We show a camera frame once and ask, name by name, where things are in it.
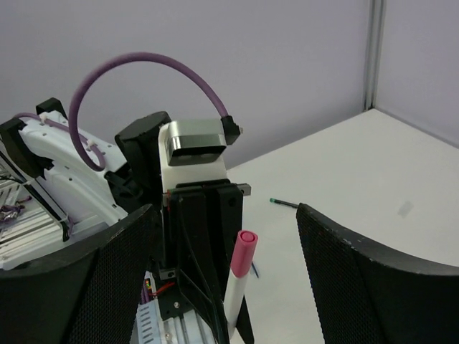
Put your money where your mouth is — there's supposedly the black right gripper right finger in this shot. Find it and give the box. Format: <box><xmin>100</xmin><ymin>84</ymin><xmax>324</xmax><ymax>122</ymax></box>
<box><xmin>296</xmin><ymin>204</ymin><xmax>458</xmax><ymax>343</ymax></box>

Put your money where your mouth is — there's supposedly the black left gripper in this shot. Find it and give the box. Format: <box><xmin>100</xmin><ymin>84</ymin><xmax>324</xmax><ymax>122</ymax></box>
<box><xmin>148</xmin><ymin>181</ymin><xmax>255</xmax><ymax>344</ymax></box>

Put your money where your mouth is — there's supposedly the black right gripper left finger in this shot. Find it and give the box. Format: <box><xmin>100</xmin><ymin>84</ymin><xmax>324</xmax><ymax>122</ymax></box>
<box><xmin>1</xmin><ymin>205</ymin><xmax>156</xmax><ymax>343</ymax></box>

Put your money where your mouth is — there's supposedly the white acrylic marker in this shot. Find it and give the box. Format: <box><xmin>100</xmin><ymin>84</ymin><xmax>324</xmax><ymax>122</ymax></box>
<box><xmin>224</xmin><ymin>270</ymin><xmax>248</xmax><ymax>332</ymax></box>

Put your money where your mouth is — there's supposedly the blue pen cap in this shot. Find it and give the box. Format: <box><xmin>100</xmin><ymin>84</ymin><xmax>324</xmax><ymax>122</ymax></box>
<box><xmin>251</xmin><ymin>262</ymin><xmax>260</xmax><ymax>278</ymax></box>

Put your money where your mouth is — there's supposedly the pink marker cap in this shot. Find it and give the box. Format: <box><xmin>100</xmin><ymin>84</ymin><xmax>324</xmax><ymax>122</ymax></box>
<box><xmin>230</xmin><ymin>230</ymin><xmax>258</xmax><ymax>279</ymax></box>

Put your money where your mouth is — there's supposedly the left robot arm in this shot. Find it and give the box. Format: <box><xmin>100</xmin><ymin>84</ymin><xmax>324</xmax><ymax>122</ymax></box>
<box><xmin>1</xmin><ymin>98</ymin><xmax>250</xmax><ymax>343</ymax></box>

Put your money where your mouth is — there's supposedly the green pen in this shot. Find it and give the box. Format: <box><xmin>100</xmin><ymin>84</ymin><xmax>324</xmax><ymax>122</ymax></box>
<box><xmin>270</xmin><ymin>198</ymin><xmax>299</xmax><ymax>209</ymax></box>

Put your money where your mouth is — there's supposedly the white slotted cable duct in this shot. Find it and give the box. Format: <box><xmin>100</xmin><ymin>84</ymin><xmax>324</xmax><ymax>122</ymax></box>
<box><xmin>130</xmin><ymin>301</ymin><xmax>161</xmax><ymax>344</ymax></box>

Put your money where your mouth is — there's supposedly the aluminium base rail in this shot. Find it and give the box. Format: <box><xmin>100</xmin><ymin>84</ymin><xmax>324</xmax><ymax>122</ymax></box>
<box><xmin>1</xmin><ymin>156</ymin><xmax>73</xmax><ymax>270</ymax></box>

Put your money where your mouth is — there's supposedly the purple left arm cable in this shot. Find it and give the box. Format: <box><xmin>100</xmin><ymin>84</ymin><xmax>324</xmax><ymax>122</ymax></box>
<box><xmin>14</xmin><ymin>52</ymin><xmax>245</xmax><ymax>173</ymax></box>

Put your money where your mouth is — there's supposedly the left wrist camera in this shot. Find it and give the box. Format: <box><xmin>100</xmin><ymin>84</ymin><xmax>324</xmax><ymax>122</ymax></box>
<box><xmin>158</xmin><ymin>119</ymin><xmax>227</xmax><ymax>192</ymax></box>

